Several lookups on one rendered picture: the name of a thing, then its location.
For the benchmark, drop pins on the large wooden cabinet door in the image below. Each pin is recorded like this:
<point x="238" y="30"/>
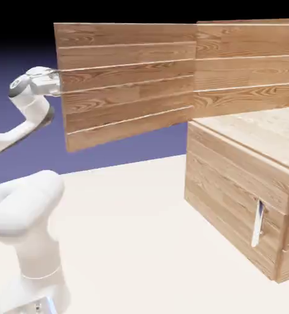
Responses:
<point x="127" y="85"/>

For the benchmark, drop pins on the light wooden cabinet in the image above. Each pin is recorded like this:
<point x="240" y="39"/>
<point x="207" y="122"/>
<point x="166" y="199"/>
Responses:
<point x="252" y="132"/>

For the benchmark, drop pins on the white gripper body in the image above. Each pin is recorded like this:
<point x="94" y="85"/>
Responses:
<point x="43" y="84"/>

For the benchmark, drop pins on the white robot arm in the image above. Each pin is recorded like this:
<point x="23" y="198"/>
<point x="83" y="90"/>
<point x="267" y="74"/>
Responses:
<point x="24" y="211"/>

